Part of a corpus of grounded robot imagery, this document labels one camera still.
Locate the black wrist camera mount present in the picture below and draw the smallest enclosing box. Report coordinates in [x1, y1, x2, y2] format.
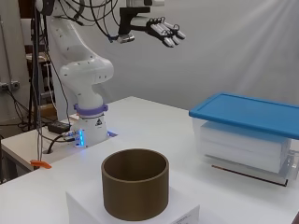
[117, 7, 151, 45]

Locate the grey wall socket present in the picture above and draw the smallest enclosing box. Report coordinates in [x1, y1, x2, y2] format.
[0, 80, 21, 91]

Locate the black base cable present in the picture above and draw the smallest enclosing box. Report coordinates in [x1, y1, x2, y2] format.
[46, 132, 78, 155]

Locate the white flat boxes stack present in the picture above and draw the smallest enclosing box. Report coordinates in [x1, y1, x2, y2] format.
[199, 120, 292, 175]

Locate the orange clamp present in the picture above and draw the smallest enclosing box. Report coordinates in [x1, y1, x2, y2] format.
[30, 159, 52, 170]

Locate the white flat box stand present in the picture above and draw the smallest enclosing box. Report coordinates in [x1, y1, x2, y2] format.
[64, 183, 201, 224]

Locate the brown round tub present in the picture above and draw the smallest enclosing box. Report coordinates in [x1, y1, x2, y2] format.
[101, 147, 171, 222]

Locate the white hanging sheet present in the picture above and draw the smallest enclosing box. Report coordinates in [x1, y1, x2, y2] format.
[46, 0, 299, 112]

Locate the brown cardboard box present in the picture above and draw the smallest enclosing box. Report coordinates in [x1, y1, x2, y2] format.
[39, 104, 59, 121]

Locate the small white side table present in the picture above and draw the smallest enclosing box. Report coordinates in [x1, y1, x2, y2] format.
[0, 114, 120, 185]

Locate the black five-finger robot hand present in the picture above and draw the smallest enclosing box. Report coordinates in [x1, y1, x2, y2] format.
[130, 17, 187, 49]

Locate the clear box with blue lid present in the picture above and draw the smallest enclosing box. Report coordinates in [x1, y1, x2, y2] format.
[188, 91, 299, 188]

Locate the black upright pole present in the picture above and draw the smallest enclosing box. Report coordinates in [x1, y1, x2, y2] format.
[29, 0, 43, 162]

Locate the black power adapter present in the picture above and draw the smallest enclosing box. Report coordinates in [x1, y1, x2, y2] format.
[47, 120, 72, 135]

